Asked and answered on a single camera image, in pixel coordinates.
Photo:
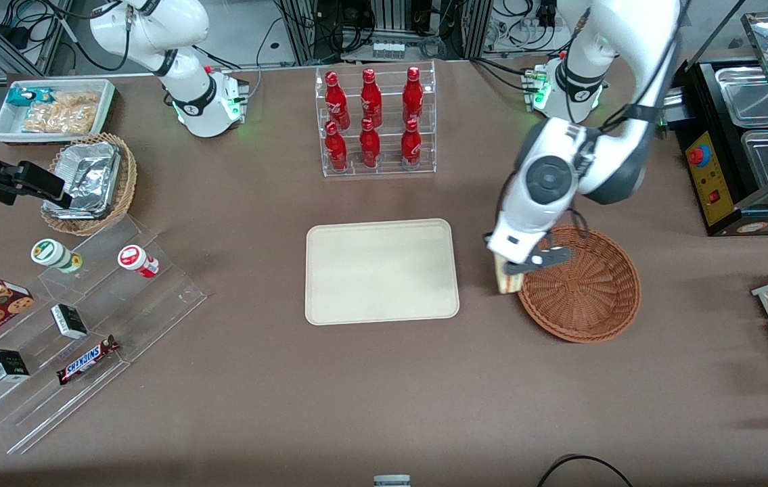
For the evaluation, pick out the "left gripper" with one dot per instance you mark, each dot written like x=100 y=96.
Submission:
x=486 y=237

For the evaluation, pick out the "triangular sandwich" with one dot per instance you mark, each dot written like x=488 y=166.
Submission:
x=509 y=283

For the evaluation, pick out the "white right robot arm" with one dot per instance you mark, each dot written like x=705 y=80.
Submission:
x=187 y=101

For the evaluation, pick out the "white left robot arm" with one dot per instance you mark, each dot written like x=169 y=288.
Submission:
x=593 y=67

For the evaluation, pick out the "light tan wicker basket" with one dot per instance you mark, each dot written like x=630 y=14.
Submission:
x=128 y=182

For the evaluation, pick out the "beige plastic tray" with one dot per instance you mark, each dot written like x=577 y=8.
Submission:
x=381 y=272

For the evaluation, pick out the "round brown wicker basket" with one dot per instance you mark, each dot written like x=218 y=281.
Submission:
x=586 y=297

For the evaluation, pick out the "silver foil container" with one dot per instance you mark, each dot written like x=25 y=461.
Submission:
x=89 y=176

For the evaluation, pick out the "clear bag of chips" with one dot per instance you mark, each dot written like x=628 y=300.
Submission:
x=59 y=120
x=79 y=99

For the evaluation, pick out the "green lidded white cup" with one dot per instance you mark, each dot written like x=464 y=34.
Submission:
x=49 y=252

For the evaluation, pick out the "white rectangular plastic bin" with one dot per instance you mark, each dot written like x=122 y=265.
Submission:
x=5 y=122

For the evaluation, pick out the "teal snack packet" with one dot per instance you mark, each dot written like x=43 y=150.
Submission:
x=24 y=97

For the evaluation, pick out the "red lidded white cup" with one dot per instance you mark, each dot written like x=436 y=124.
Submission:
x=133 y=258

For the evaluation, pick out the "red cola bottle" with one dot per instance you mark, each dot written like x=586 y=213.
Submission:
x=413 y=96
x=370 y=147
x=336 y=150
x=411 y=147
x=337 y=101
x=371 y=100

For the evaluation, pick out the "small black carton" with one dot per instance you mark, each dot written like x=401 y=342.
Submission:
x=8 y=365
x=69 y=321

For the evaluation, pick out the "clear acrylic bottle rack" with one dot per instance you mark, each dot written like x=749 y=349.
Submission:
x=387 y=135

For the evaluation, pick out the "black power adapter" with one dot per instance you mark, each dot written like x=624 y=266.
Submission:
x=15 y=32

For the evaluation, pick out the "clear acrylic stepped shelf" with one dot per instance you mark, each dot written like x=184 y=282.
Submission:
x=147 y=311

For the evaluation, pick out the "Snickers chocolate bar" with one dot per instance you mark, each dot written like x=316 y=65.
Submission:
x=86 y=360

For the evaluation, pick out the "black food warmer machine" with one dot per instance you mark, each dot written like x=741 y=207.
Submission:
x=698 y=196

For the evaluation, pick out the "white power strip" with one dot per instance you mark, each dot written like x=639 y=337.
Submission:
x=387 y=49
x=532 y=27

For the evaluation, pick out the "red emergency stop button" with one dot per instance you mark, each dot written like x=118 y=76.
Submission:
x=698 y=155

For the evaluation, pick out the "small grey device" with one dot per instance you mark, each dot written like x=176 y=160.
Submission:
x=392 y=481

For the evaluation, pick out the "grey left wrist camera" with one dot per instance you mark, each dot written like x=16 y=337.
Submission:
x=553 y=257

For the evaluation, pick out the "aluminium profile frame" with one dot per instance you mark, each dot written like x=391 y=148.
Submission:
x=394 y=13

